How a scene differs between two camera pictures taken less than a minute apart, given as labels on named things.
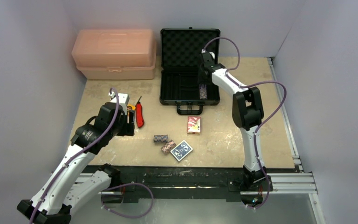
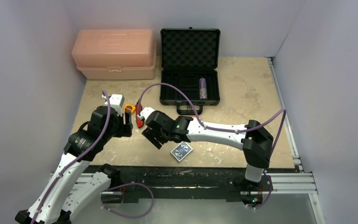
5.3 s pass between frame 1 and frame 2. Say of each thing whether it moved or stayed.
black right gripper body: moved
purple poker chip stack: stayed
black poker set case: stayed
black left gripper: stayed
